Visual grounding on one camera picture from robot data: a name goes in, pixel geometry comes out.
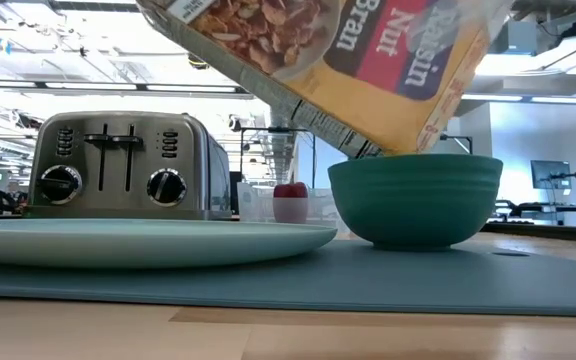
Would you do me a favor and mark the computer monitor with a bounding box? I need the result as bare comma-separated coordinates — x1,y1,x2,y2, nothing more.
530,159,573,190

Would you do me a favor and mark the blue rectangular placemat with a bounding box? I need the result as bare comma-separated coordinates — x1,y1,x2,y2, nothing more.
0,238,576,318

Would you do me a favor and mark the stainless steel four-slot toaster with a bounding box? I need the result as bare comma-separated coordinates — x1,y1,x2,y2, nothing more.
21,110,233,221

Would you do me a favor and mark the pale blue round plate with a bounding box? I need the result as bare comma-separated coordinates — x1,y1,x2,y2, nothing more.
0,217,338,270

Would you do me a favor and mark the thin black stand frame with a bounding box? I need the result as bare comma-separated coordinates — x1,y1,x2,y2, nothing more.
239,126,318,190

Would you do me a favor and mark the red apple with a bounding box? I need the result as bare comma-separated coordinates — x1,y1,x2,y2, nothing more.
273,182,310,225

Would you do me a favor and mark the black hanging dome camera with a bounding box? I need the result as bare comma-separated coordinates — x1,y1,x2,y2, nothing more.
188,53,212,71

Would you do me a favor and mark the silver spiral ventilation duct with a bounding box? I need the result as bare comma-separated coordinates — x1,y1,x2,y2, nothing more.
266,97,303,184

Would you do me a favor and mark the long ceiling light bar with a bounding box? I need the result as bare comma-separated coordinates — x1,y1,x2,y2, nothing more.
0,79,254,100
460,92,576,107

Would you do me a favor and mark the teal ribbed bowl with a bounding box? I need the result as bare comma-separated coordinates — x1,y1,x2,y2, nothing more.
327,153,504,251

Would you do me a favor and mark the Raisin Nut Bran cereal box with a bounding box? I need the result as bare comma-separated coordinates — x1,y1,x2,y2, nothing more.
135,0,517,160

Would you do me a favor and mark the clear plastic container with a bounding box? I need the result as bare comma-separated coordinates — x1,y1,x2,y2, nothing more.
236,181,350,236

